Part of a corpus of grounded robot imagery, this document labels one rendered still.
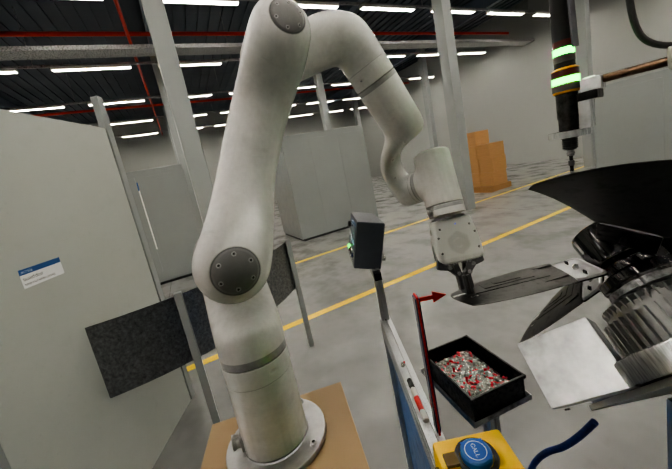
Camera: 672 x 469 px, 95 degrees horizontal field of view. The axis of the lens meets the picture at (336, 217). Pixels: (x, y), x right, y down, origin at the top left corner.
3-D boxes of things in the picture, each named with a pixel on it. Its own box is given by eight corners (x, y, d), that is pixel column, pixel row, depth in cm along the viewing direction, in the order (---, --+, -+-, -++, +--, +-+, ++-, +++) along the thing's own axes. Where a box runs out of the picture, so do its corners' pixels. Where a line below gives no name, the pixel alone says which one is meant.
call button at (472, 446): (500, 471, 39) (498, 460, 39) (469, 478, 39) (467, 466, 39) (483, 443, 43) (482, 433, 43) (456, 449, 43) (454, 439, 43)
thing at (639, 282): (672, 295, 64) (664, 286, 65) (716, 262, 53) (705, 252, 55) (602, 313, 65) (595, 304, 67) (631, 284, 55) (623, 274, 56)
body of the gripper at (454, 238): (429, 215, 68) (443, 266, 66) (474, 206, 68) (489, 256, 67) (421, 220, 75) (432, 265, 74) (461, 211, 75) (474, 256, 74)
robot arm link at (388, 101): (330, 115, 70) (400, 215, 79) (383, 76, 59) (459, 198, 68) (347, 101, 76) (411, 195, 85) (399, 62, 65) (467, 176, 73)
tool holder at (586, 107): (611, 129, 58) (608, 74, 56) (600, 133, 54) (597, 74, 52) (555, 138, 65) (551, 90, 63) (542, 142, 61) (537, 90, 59)
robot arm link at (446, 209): (430, 205, 68) (433, 219, 67) (469, 197, 68) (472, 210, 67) (420, 211, 76) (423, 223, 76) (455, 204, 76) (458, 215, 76)
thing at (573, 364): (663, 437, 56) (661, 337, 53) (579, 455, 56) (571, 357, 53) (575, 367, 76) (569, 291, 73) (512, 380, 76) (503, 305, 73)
